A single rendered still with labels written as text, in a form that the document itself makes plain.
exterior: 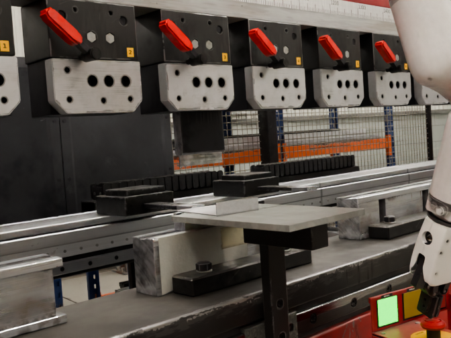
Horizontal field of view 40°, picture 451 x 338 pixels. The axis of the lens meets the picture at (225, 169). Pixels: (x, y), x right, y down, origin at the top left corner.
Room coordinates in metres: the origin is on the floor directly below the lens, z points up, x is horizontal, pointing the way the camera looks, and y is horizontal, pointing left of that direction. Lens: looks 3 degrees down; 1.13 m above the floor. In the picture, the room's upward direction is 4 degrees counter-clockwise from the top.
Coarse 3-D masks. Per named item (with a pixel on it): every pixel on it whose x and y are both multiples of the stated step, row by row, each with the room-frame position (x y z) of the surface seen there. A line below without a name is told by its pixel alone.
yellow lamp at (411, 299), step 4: (408, 292) 1.07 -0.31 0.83; (412, 292) 1.08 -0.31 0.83; (416, 292) 1.08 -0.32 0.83; (420, 292) 1.09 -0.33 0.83; (404, 296) 1.07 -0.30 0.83; (408, 296) 1.07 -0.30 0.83; (412, 296) 1.08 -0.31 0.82; (416, 296) 1.08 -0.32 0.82; (404, 300) 1.07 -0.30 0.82; (408, 300) 1.07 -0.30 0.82; (412, 300) 1.08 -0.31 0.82; (416, 300) 1.08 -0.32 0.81; (404, 304) 1.07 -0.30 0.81; (408, 304) 1.07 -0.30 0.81; (412, 304) 1.08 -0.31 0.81; (416, 304) 1.08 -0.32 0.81; (404, 308) 1.07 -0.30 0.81; (408, 308) 1.07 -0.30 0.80; (412, 308) 1.08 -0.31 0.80; (416, 308) 1.08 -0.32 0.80; (404, 312) 1.07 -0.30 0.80; (408, 312) 1.07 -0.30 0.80; (412, 312) 1.08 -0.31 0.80; (416, 312) 1.08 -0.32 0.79; (420, 312) 1.09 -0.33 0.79; (408, 316) 1.07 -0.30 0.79; (412, 316) 1.08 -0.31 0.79
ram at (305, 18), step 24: (24, 0) 0.89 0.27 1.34; (96, 0) 0.93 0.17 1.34; (120, 0) 0.96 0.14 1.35; (144, 0) 0.99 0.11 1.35; (168, 0) 1.03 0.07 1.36; (192, 0) 1.06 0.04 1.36; (216, 0) 1.10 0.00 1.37; (360, 0) 1.40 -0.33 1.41; (384, 0) 1.46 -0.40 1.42; (312, 24) 1.28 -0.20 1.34; (336, 24) 1.33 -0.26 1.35; (360, 24) 1.39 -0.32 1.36; (384, 24) 1.46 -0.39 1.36
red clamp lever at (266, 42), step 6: (252, 30) 1.11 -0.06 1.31; (258, 30) 1.11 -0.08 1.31; (252, 36) 1.11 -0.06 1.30; (258, 36) 1.11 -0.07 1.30; (264, 36) 1.12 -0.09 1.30; (258, 42) 1.12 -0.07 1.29; (264, 42) 1.12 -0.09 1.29; (270, 42) 1.13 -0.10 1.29; (264, 48) 1.13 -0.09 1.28; (270, 48) 1.13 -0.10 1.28; (264, 54) 1.14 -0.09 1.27; (270, 54) 1.14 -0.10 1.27; (276, 54) 1.14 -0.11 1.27; (276, 60) 1.15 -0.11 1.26; (282, 60) 1.14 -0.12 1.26; (270, 66) 1.17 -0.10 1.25; (276, 66) 1.16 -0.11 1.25; (282, 66) 1.15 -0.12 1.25
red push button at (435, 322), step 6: (420, 324) 0.99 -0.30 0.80; (426, 324) 0.97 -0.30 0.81; (432, 324) 0.97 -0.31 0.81; (438, 324) 0.97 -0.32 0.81; (444, 324) 0.97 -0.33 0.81; (426, 330) 0.98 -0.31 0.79; (432, 330) 0.97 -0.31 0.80; (438, 330) 0.97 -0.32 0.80; (432, 336) 0.97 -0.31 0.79; (438, 336) 0.97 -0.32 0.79
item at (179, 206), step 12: (108, 192) 1.26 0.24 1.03; (120, 192) 1.23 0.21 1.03; (132, 192) 1.22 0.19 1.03; (144, 192) 1.24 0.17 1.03; (156, 192) 1.25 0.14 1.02; (168, 192) 1.27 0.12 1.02; (96, 204) 1.28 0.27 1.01; (108, 204) 1.24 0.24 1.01; (120, 204) 1.21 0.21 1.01; (132, 204) 1.21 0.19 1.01; (144, 204) 1.22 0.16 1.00; (156, 204) 1.20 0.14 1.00; (168, 204) 1.19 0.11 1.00; (180, 204) 1.17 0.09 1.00; (192, 204) 1.16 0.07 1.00
